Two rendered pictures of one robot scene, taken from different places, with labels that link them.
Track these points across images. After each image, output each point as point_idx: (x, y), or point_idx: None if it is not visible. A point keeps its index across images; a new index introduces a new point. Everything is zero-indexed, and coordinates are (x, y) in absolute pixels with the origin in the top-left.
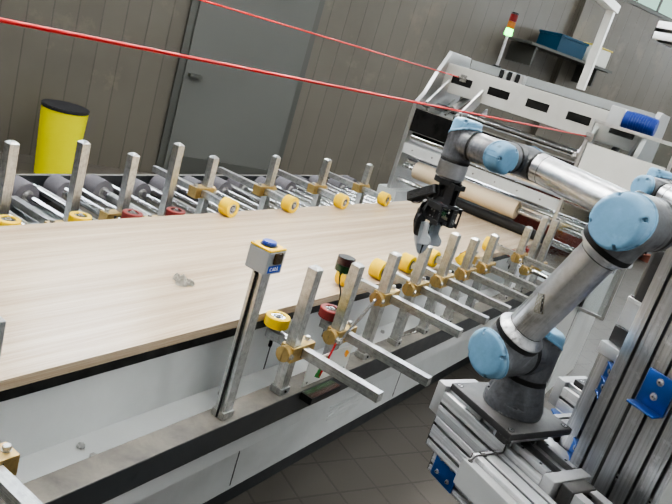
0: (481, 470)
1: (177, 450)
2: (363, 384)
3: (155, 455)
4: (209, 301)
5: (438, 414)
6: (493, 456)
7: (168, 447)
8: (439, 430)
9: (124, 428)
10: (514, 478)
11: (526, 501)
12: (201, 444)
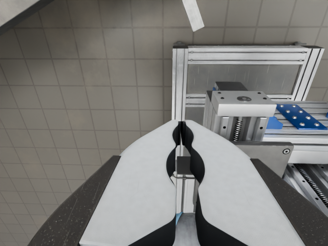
0: (173, 182)
1: (23, 13)
2: (186, 8)
3: (4, 24)
4: None
5: (211, 105)
6: (192, 179)
7: (12, 15)
8: (208, 107)
9: None
10: (189, 195)
11: (178, 209)
12: (47, 0)
